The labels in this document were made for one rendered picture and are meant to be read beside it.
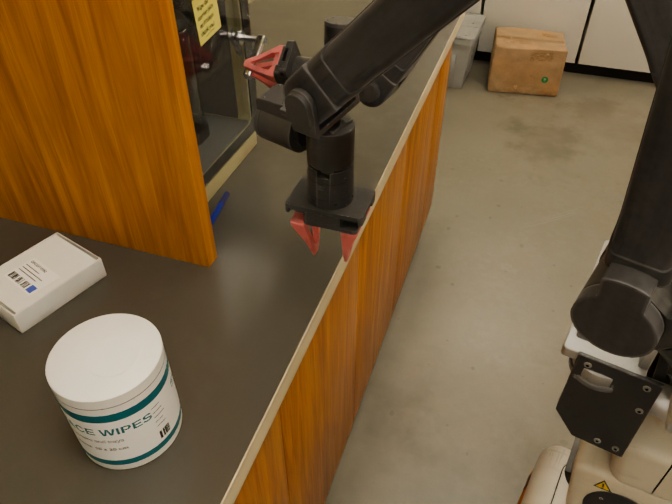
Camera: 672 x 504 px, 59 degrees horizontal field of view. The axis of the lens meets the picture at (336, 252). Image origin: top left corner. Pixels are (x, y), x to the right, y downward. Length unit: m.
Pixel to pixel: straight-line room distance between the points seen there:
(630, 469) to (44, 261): 0.95
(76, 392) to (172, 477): 0.17
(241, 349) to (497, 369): 1.35
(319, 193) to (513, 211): 2.13
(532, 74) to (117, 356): 3.30
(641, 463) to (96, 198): 0.93
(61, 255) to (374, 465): 1.14
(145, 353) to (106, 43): 0.42
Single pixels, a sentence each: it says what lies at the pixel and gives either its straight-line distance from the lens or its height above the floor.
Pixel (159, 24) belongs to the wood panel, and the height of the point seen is 1.35.
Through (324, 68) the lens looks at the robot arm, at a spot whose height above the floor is 1.38.
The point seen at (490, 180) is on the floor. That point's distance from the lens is 2.99.
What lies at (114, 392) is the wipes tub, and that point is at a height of 1.09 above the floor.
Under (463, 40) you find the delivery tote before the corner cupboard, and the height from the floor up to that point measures 0.31.
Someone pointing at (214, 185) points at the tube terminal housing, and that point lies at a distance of 1.20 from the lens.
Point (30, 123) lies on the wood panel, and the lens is 1.07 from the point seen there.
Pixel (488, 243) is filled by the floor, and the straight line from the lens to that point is 2.60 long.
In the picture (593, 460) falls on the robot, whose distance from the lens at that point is 1.03.
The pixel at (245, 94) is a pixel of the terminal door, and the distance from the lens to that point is 1.24.
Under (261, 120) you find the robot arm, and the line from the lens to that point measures 0.74.
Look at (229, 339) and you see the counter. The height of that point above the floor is 0.94.
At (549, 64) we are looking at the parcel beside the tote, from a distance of 3.76.
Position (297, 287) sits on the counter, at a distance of 0.99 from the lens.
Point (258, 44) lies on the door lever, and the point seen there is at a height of 1.20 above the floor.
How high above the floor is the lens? 1.63
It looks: 41 degrees down
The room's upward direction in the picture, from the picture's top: straight up
